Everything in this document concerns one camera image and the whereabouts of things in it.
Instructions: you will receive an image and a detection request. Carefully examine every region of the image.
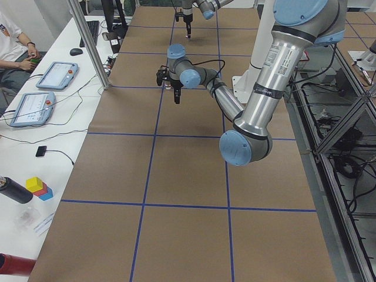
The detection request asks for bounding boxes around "black monitor stand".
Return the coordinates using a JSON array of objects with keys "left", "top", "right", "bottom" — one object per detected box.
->
[{"left": 101, "top": 0, "right": 128, "bottom": 38}]

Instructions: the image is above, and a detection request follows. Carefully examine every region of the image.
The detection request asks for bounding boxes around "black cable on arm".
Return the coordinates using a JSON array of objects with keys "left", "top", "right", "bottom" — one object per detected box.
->
[{"left": 189, "top": 59, "right": 233, "bottom": 98}]

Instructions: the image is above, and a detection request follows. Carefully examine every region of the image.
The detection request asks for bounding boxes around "seated person in white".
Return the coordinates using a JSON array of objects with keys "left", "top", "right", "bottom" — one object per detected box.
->
[{"left": 1, "top": 14, "right": 42, "bottom": 93}]

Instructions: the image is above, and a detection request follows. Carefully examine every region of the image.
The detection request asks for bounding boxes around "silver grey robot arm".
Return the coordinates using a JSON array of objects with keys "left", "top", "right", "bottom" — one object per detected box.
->
[
  {"left": 157, "top": 1, "right": 347, "bottom": 166},
  {"left": 174, "top": 0, "right": 233, "bottom": 39}
]

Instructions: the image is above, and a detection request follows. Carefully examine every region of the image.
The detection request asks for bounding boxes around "small black box device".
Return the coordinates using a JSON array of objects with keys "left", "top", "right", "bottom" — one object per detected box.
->
[{"left": 35, "top": 146, "right": 47, "bottom": 157}]

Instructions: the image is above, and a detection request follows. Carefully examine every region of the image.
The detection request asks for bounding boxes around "black keyboard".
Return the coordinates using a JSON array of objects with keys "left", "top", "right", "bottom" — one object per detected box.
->
[{"left": 86, "top": 21, "right": 100, "bottom": 46}]

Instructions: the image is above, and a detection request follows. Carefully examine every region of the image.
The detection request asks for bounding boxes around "black computer mouse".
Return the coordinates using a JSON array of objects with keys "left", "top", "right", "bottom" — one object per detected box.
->
[{"left": 69, "top": 48, "right": 83, "bottom": 56}]

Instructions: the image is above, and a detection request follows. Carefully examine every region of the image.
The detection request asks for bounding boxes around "lower teach pendant tablet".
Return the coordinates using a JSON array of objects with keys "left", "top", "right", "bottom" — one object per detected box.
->
[{"left": 9, "top": 91, "right": 56, "bottom": 127}]

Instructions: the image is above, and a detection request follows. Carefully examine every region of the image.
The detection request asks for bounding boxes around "clear plastic bag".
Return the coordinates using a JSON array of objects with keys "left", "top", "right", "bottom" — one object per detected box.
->
[{"left": 14, "top": 207, "right": 41, "bottom": 233}]

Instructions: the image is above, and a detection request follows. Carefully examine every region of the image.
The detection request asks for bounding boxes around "blue block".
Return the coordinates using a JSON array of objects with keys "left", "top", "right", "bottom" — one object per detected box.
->
[{"left": 38, "top": 187, "right": 53, "bottom": 201}]

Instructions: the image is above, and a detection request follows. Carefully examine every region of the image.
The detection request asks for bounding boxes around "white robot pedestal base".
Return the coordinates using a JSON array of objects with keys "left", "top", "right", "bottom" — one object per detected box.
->
[{"left": 233, "top": 0, "right": 275, "bottom": 103}]

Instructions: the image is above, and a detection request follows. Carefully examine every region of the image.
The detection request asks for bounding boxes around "black cylinder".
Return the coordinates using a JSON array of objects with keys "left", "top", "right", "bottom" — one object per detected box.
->
[{"left": 1, "top": 176, "right": 33, "bottom": 204}]

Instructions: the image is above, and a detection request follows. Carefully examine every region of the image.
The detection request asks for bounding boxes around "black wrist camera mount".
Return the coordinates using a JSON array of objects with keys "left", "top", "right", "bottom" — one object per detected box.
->
[
  {"left": 174, "top": 9, "right": 184, "bottom": 22},
  {"left": 156, "top": 66, "right": 170, "bottom": 86}
]

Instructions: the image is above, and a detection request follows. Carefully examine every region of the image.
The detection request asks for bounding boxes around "yellow block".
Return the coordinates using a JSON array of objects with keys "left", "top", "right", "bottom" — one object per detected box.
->
[{"left": 26, "top": 177, "right": 43, "bottom": 193}]

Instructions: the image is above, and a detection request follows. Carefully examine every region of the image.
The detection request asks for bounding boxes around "red cylinder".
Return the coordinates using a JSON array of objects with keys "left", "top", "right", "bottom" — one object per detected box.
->
[{"left": 1, "top": 253, "right": 36, "bottom": 276}]

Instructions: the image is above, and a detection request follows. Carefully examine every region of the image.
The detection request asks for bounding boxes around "aluminium side rail frame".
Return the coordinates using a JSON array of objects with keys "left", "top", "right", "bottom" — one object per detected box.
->
[{"left": 286, "top": 38, "right": 375, "bottom": 281}]

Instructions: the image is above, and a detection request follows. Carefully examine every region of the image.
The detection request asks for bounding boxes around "upper teach pendant tablet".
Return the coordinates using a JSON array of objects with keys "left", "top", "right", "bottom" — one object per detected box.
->
[{"left": 36, "top": 62, "right": 79, "bottom": 90}]

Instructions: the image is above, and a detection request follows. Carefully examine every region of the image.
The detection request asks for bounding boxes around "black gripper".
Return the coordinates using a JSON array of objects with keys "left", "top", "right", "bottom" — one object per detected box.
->
[
  {"left": 183, "top": 14, "right": 193, "bottom": 36},
  {"left": 170, "top": 79, "right": 183, "bottom": 104}
]

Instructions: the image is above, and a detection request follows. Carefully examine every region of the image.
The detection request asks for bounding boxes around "red block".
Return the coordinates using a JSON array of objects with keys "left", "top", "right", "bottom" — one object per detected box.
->
[{"left": 33, "top": 182, "right": 48, "bottom": 197}]

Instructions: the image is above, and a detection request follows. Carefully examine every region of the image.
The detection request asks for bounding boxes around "aluminium frame post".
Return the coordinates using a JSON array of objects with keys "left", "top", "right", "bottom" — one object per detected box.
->
[{"left": 67, "top": 0, "right": 109, "bottom": 90}]

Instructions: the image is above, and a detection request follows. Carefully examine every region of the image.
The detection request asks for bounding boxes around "teach pendant tablet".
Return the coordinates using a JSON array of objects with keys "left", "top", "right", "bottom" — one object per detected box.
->
[
  {"left": 36, "top": 62, "right": 79, "bottom": 90},
  {"left": 9, "top": 91, "right": 56, "bottom": 127}
]

